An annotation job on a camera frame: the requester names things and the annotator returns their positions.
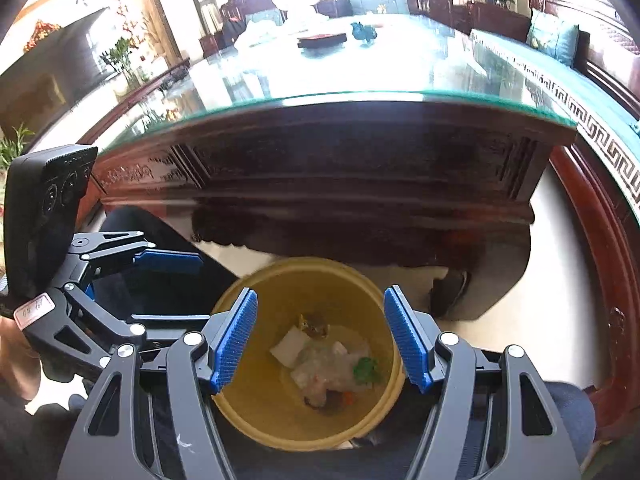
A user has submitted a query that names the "teal embroidered cushion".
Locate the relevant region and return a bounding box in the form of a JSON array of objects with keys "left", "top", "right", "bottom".
[
  {"left": 347, "top": 0, "right": 411, "bottom": 16},
  {"left": 526, "top": 8, "right": 581, "bottom": 68}
]

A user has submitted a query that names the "long carved wooden sofa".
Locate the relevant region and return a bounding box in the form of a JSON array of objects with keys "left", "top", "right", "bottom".
[{"left": 467, "top": 0, "right": 640, "bottom": 441}]

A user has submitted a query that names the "teal crumpled paper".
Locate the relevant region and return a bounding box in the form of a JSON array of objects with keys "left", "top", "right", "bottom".
[{"left": 350, "top": 21, "right": 378, "bottom": 43}]

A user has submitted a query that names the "person's left hand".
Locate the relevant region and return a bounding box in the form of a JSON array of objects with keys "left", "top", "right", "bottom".
[{"left": 0, "top": 317, "right": 43, "bottom": 401}]

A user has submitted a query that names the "green wrapper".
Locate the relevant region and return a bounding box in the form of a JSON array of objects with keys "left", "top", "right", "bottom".
[{"left": 352, "top": 357, "right": 383, "bottom": 386}]

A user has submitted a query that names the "dark wooden table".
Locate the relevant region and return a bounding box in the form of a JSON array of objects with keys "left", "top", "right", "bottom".
[{"left": 75, "top": 10, "right": 581, "bottom": 321}]

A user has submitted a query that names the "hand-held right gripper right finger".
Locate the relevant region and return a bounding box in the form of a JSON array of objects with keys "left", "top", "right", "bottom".
[{"left": 382, "top": 285, "right": 583, "bottom": 480}]

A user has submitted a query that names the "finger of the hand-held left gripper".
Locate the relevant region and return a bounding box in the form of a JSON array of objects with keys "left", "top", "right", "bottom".
[
  {"left": 27, "top": 282, "right": 213, "bottom": 383},
  {"left": 67, "top": 230, "right": 205, "bottom": 291}
]

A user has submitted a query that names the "yellow round bin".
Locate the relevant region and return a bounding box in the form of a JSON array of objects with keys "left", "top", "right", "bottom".
[{"left": 210, "top": 256, "right": 405, "bottom": 452}]

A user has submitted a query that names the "person's black shoe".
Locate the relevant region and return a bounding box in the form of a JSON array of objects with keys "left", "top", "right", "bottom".
[{"left": 430, "top": 270, "right": 471, "bottom": 318}]

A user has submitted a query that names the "yellow snack wrapper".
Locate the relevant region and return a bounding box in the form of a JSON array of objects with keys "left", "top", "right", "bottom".
[{"left": 297, "top": 312, "right": 331, "bottom": 338}]

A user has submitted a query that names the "green bamboo plant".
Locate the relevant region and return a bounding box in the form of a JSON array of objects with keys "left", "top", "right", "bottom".
[{"left": 100, "top": 37, "right": 146, "bottom": 93}]

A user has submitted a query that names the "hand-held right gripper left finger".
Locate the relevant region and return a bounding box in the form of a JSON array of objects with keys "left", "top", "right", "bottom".
[{"left": 56, "top": 286, "right": 259, "bottom": 480}]

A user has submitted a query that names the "red box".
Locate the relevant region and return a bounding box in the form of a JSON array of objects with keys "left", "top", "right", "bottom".
[{"left": 297, "top": 32, "right": 348, "bottom": 50}]

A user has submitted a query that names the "white standing air conditioner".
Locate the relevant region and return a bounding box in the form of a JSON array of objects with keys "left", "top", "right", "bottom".
[{"left": 152, "top": 0, "right": 201, "bottom": 61}]

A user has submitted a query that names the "clear plastic bag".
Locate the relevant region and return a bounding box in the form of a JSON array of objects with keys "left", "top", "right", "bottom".
[{"left": 290, "top": 342, "right": 371, "bottom": 396}]

